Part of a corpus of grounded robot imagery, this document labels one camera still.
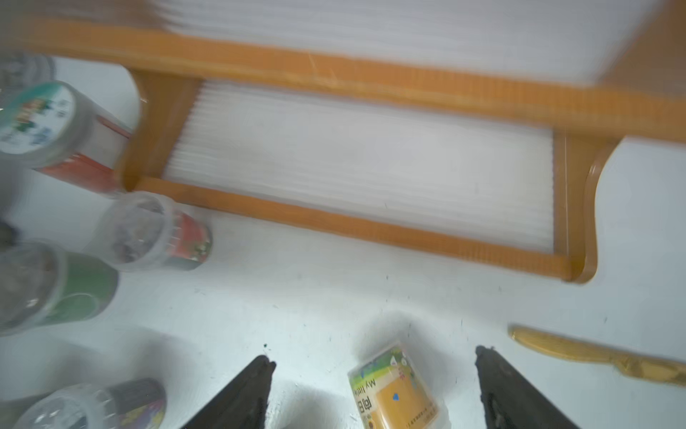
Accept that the green seed container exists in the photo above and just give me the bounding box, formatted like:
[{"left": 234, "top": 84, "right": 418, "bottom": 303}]
[{"left": 1, "top": 241, "right": 119, "bottom": 336}]

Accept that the dark seed container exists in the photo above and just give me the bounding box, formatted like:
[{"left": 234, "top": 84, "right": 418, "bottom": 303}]
[{"left": 14, "top": 378, "right": 167, "bottom": 429}]

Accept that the lilac bowl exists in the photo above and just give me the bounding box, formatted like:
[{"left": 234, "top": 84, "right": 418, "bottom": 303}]
[{"left": 1, "top": 50, "right": 55, "bottom": 105}]

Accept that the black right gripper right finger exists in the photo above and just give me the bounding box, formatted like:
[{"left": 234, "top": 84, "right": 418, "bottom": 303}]
[{"left": 475, "top": 346, "right": 578, "bottom": 429}]

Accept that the golden patterned knife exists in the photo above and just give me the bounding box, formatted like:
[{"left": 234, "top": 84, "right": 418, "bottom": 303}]
[{"left": 508, "top": 325, "right": 685, "bottom": 388}]

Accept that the tall red illustrated-lid container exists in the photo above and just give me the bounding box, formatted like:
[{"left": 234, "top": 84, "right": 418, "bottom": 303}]
[{"left": 1, "top": 80, "right": 131, "bottom": 197}]

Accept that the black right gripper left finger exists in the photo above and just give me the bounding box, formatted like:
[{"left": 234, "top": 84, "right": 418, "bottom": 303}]
[{"left": 182, "top": 355, "right": 277, "bottom": 429}]

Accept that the red-label seed container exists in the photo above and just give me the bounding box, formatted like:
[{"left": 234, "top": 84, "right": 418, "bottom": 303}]
[{"left": 85, "top": 191, "right": 213, "bottom": 272}]

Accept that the orange three-tier wooden shelf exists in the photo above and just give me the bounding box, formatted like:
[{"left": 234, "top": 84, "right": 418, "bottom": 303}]
[{"left": 1, "top": 1, "right": 685, "bottom": 284}]

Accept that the orange seed container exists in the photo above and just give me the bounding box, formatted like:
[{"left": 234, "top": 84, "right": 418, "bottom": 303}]
[{"left": 348, "top": 341, "right": 450, "bottom": 429}]

